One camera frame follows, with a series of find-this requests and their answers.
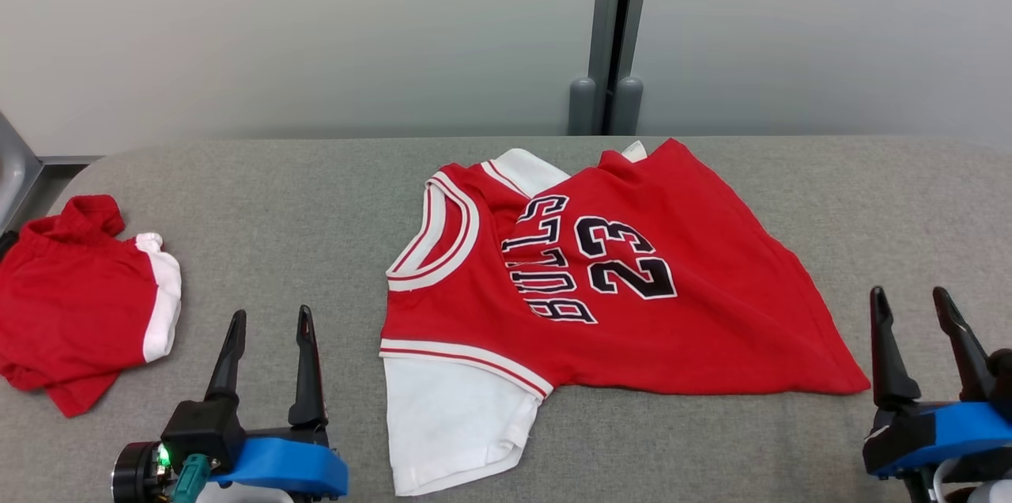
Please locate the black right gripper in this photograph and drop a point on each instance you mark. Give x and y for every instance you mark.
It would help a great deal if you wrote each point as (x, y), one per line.
(897, 436)

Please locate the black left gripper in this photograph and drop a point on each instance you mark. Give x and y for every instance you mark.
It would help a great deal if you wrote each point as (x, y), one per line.
(202, 428)

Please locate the red shorts with white trim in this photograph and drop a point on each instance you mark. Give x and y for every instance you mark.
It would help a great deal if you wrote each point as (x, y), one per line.
(71, 305)

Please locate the red jersey with white sleeves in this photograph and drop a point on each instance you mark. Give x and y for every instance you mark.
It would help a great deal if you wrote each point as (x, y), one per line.
(680, 329)

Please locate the grey framed dark panel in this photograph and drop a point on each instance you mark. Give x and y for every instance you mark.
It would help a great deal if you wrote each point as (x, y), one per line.
(14, 171)

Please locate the grey partition post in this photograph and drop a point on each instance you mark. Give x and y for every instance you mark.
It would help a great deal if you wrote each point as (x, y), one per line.
(609, 20)

